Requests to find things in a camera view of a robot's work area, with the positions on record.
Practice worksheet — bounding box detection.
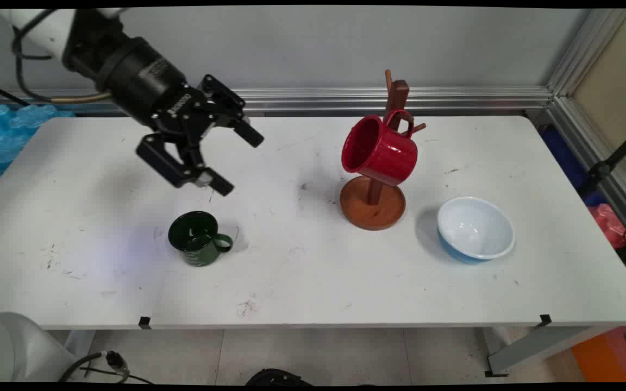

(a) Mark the black round object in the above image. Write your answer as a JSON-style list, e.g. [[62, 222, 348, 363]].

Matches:
[[245, 368, 314, 386]]

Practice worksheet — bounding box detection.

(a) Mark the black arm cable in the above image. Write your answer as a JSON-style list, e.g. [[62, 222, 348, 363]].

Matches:
[[11, 10, 114, 105]]

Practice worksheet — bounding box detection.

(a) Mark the grey table leg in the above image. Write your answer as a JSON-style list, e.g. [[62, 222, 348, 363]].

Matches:
[[484, 325, 621, 378]]

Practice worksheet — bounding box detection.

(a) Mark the blue and white bowl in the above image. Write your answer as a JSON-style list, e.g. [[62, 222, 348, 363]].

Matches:
[[436, 196, 516, 264]]

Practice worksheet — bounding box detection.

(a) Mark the red enamel mug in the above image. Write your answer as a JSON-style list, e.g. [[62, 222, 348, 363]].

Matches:
[[341, 109, 418, 187]]

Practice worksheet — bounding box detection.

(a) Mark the blue plastic bag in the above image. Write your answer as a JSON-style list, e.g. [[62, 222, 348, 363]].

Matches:
[[0, 104, 74, 199]]

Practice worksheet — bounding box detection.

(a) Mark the orange box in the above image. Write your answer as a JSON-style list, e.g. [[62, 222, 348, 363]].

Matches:
[[571, 323, 626, 382]]

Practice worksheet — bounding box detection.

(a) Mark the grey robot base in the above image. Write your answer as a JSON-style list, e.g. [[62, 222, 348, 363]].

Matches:
[[0, 312, 96, 382]]

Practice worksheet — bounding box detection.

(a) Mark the dark green enamel mug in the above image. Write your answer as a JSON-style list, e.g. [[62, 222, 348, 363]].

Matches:
[[168, 211, 234, 267]]

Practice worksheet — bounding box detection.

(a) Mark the black tripod stand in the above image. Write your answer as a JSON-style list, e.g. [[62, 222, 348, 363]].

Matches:
[[578, 122, 626, 199]]

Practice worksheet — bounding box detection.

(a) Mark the wooden mug tree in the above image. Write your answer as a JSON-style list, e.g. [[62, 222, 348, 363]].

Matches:
[[340, 70, 427, 231]]

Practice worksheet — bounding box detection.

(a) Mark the blue bin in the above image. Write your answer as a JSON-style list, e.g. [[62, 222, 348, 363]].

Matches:
[[540, 126, 608, 208]]

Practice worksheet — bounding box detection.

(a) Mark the aluminium frame rail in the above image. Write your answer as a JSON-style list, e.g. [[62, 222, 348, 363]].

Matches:
[[544, 8, 626, 250], [0, 86, 555, 117]]

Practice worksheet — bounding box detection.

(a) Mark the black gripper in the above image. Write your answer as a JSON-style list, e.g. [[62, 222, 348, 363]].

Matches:
[[95, 37, 265, 197]]

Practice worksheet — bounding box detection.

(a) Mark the black cable with connector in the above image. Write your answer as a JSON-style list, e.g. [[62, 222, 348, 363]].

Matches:
[[59, 350, 155, 384]]

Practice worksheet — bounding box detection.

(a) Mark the pink plastic bag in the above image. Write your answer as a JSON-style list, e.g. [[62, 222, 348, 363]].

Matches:
[[587, 204, 626, 294]]

